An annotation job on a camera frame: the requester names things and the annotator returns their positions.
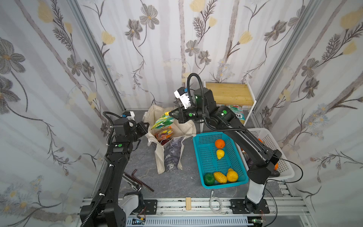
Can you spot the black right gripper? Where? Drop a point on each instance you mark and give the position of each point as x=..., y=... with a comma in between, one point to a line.
x=181, y=115

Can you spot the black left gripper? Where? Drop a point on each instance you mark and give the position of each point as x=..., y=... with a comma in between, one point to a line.
x=141, y=127

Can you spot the green candy bag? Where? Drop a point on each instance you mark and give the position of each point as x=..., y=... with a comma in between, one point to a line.
x=164, y=121

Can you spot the cream canvas grocery bag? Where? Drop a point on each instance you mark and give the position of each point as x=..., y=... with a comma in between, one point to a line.
x=168, y=141

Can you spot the orange candy bag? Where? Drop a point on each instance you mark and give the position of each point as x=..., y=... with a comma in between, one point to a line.
x=164, y=134

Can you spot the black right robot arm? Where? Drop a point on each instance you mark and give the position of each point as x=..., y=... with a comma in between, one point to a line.
x=202, y=106

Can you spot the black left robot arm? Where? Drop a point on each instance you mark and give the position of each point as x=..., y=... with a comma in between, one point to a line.
x=105, y=209

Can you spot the Fox's candy bag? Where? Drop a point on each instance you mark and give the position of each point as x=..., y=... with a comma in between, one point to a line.
x=238, y=111

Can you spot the orange fruit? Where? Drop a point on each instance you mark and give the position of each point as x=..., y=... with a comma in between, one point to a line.
x=220, y=144

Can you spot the dark allen key tools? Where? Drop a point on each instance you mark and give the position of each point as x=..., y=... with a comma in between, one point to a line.
x=135, y=183

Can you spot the yellow lemon upper right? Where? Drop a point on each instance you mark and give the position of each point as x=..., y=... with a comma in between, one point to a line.
x=220, y=154

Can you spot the white wooden shelf rack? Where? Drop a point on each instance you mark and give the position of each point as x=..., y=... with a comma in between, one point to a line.
x=234, y=94

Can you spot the teal plastic basket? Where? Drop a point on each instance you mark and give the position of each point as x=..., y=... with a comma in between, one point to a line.
x=205, y=150

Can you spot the yellow oval mango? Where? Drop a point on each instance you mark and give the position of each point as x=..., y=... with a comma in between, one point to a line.
x=220, y=178

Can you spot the yellow pear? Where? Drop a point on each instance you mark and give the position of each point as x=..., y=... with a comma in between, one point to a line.
x=232, y=176

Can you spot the small wooden block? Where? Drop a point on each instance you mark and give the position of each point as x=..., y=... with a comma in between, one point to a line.
x=188, y=203

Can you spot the white plastic basket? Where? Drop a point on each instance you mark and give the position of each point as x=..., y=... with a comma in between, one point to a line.
x=284, y=168

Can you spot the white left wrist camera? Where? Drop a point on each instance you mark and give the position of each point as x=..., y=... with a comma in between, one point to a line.
x=130, y=115

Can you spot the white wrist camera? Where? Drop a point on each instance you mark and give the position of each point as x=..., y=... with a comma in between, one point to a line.
x=182, y=95
x=130, y=115

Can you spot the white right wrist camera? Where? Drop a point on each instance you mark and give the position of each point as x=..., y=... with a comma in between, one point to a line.
x=182, y=95

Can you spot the aluminium rail frame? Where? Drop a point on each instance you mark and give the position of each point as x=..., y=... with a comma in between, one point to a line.
x=279, y=212

